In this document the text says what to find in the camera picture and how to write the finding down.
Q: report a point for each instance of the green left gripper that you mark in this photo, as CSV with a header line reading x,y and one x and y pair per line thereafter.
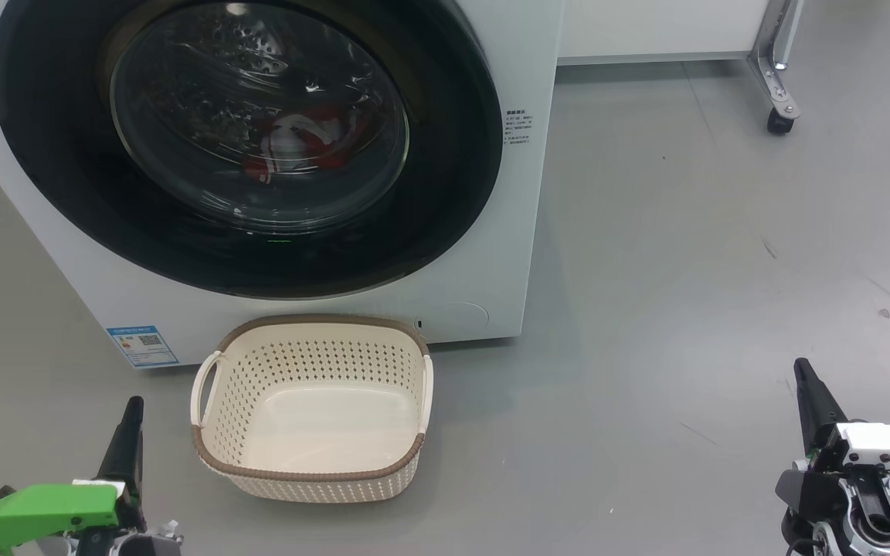
x,y
43,513

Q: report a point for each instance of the black round glass washer door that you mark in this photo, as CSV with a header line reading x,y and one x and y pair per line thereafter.
x,y
51,154

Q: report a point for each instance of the red and white garment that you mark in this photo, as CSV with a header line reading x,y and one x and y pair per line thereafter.
x,y
321,147

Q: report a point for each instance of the cream perforated laundry basket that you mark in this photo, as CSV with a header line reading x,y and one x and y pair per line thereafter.
x,y
314,432

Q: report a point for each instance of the white front-load washing machine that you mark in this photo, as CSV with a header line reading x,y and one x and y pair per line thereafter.
x,y
491,255

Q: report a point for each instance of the blue energy label sticker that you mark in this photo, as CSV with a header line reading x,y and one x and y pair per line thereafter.
x,y
142,346

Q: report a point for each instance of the round white filter cover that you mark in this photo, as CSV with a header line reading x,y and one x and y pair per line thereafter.
x,y
460,316

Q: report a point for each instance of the printed text notice sticker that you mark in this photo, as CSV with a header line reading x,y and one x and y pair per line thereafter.
x,y
518,127

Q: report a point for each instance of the white board panel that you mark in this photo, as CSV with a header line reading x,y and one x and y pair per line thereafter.
x,y
646,27

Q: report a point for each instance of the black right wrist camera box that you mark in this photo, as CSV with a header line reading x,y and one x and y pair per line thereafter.
x,y
808,494

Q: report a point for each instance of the metal frame leg with caster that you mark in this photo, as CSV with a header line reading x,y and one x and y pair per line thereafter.
x,y
773,69

